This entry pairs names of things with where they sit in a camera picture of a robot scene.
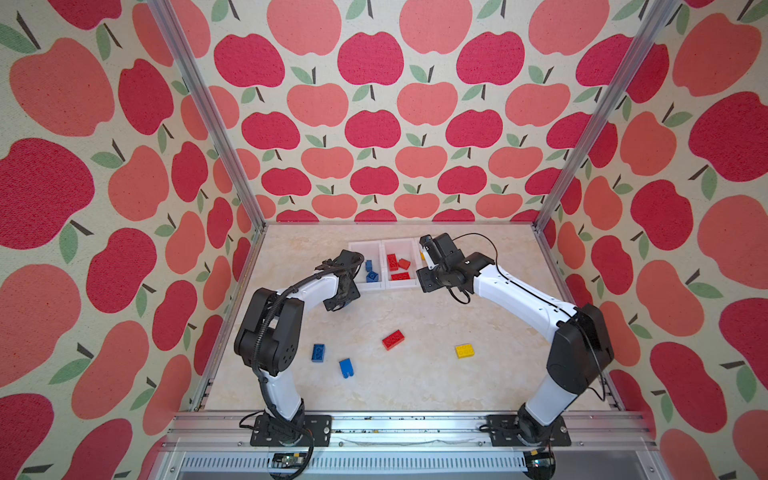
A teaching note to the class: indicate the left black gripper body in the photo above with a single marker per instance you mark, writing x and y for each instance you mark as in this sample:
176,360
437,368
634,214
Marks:
351,294

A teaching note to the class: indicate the left aluminium corner post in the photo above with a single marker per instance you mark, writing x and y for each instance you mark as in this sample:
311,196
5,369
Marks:
171,29

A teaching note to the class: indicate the right aluminium corner post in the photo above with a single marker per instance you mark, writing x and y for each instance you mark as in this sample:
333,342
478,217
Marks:
659,14

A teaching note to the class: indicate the aluminium corner post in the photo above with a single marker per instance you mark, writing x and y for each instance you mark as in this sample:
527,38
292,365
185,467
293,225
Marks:
659,14
171,29

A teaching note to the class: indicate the blue notched lego brick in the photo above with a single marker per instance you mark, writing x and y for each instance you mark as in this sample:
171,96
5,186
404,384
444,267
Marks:
346,368

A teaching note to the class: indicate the white three-compartment plastic bin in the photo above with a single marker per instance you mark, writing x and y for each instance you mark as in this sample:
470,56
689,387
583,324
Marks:
376,250

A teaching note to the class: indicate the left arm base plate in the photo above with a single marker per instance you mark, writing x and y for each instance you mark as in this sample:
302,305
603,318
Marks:
271,432

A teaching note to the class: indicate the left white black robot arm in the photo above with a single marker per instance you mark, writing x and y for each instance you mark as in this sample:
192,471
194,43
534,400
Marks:
269,335

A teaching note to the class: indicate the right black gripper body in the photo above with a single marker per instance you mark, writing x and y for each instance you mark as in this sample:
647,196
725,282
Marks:
431,278

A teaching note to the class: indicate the aluminium front rail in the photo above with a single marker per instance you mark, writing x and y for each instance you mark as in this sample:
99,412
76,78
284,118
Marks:
409,445

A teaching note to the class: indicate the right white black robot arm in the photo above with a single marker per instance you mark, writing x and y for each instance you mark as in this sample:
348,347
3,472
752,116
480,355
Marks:
580,345

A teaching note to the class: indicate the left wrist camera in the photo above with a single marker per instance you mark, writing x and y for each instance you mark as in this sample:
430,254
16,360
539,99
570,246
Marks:
346,261

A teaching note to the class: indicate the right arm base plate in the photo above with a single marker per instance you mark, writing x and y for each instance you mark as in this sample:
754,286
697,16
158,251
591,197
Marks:
509,431

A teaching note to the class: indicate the small dark blue lego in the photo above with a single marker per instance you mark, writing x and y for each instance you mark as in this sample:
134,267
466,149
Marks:
372,276

